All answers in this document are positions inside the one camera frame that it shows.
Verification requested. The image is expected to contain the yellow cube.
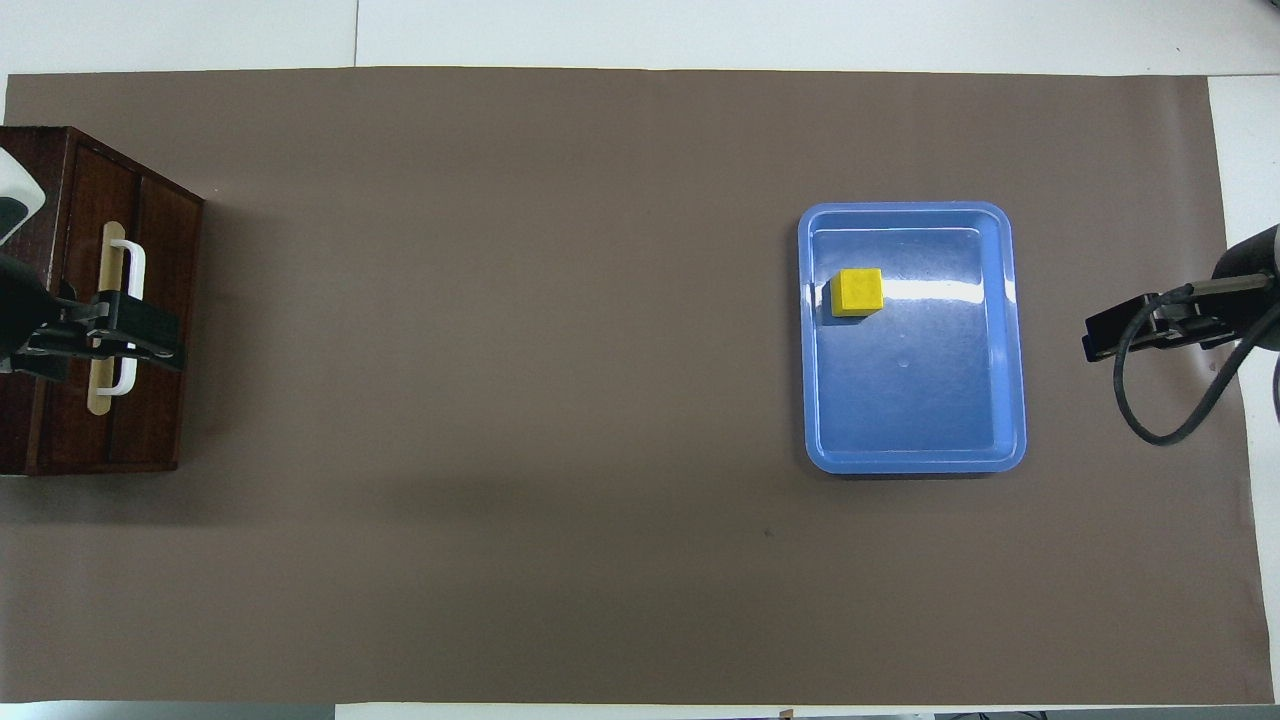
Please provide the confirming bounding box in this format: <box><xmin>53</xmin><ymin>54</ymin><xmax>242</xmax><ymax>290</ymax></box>
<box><xmin>830</xmin><ymin>267</ymin><xmax>886</xmax><ymax>321</ymax></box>

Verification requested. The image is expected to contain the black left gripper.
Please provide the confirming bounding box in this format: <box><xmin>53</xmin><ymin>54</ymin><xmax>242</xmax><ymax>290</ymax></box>
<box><xmin>0</xmin><ymin>255</ymin><xmax>186</xmax><ymax>381</ymax></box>

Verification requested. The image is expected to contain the wooden drawer with dark front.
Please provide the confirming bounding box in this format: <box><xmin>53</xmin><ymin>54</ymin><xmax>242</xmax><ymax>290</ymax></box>
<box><xmin>45</xmin><ymin>135</ymin><xmax>206</xmax><ymax>471</ymax></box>

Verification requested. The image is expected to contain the dark wooden cabinet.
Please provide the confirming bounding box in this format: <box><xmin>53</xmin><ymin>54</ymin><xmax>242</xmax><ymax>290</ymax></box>
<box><xmin>0</xmin><ymin>125</ymin><xmax>206</xmax><ymax>476</ymax></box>

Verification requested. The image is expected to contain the blue plastic tray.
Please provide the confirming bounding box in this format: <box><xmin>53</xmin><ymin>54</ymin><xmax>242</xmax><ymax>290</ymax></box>
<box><xmin>797</xmin><ymin>201</ymin><xmax>1028</xmax><ymax>475</ymax></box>

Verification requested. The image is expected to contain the white drawer handle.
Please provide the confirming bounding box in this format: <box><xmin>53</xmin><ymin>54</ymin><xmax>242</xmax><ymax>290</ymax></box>
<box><xmin>97</xmin><ymin>238</ymin><xmax>147</xmax><ymax>397</ymax></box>

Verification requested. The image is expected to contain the brown table mat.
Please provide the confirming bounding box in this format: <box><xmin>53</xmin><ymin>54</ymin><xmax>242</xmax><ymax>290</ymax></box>
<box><xmin>0</xmin><ymin>66</ymin><xmax>1276</xmax><ymax>706</ymax></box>

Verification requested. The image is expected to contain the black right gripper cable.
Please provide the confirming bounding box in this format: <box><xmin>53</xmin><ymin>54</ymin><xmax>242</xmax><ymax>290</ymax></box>
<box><xmin>1113</xmin><ymin>285</ymin><xmax>1280</xmax><ymax>446</ymax></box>

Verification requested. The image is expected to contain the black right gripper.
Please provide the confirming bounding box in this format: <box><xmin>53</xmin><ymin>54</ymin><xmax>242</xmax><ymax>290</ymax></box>
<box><xmin>1082</xmin><ymin>285</ymin><xmax>1229</xmax><ymax>363</ymax></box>

